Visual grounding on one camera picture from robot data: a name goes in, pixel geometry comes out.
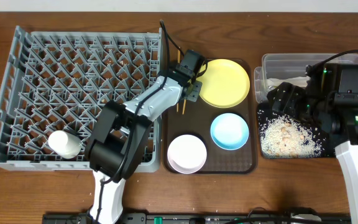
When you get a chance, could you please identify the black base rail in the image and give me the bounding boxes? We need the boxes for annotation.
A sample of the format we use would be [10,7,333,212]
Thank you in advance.
[41,212,352,224]

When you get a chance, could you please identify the black rectangular waste tray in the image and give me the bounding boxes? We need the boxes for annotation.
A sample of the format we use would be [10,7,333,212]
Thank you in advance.
[255,100,338,160]

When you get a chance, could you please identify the yellow round plate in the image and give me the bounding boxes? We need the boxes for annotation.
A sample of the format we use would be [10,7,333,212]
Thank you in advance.
[196,59,250,108]

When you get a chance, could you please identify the rice and nut scraps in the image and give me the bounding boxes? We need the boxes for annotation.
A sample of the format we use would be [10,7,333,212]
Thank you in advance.
[257,108,331,158]

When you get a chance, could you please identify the grey plastic dish rack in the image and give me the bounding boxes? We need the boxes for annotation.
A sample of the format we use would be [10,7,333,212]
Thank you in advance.
[0,27,163,171]

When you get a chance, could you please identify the white paper cup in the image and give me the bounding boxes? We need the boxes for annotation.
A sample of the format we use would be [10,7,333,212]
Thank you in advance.
[48,130,81,159]

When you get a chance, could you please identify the wooden chopstick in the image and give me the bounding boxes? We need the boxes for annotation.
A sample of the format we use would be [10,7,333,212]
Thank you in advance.
[176,48,181,113]
[182,100,186,114]

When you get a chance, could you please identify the clear plastic waste bin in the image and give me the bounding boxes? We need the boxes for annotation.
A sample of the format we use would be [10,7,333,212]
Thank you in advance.
[254,53,358,103]

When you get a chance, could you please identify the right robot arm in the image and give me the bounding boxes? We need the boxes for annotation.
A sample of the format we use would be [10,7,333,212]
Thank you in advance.
[267,62,358,223]

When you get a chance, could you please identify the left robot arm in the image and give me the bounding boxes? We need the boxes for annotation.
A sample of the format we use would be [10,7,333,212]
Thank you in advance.
[85,50,208,223]

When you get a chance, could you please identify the white paper napkin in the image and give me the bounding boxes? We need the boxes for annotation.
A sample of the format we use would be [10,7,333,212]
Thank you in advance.
[266,76,310,88]

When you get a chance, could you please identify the dark brown serving tray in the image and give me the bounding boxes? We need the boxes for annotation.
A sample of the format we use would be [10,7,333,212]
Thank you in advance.
[162,58,258,175]

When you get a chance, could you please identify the pink white bowl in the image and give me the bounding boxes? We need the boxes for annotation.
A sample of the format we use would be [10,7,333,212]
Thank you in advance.
[167,134,207,174]

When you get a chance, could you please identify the light blue bowl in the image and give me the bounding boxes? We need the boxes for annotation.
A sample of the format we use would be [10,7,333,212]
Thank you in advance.
[210,113,250,151]

